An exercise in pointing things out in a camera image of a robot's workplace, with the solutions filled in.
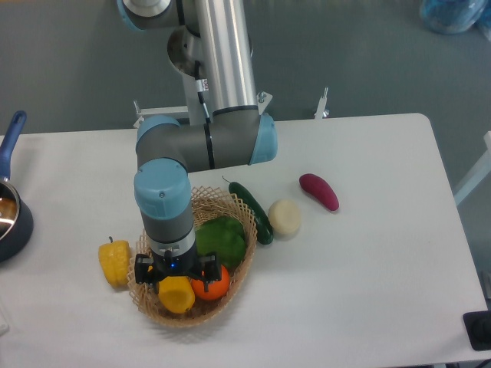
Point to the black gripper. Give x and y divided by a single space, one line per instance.
149 269

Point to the yellow mango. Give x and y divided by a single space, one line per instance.
176 294

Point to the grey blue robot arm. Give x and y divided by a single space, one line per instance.
234 132

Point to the woven bamboo basket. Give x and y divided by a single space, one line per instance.
207 203

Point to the orange tangerine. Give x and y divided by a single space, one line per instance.
216 289

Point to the green bok choy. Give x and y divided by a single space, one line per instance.
225 236

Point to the yellow bell pepper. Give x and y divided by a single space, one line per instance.
114 258

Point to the dark green cucumber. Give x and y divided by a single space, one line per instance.
263 226

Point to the cream round bun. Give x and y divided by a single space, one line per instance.
285 216

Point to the purple sweet potato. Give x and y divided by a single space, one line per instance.
318 188

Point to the blue saucepan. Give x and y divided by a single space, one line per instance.
17 222

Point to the black device at edge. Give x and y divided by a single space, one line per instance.
477 326

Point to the blue plastic bag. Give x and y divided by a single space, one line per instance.
451 17

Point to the white frame at right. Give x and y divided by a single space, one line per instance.
478 172

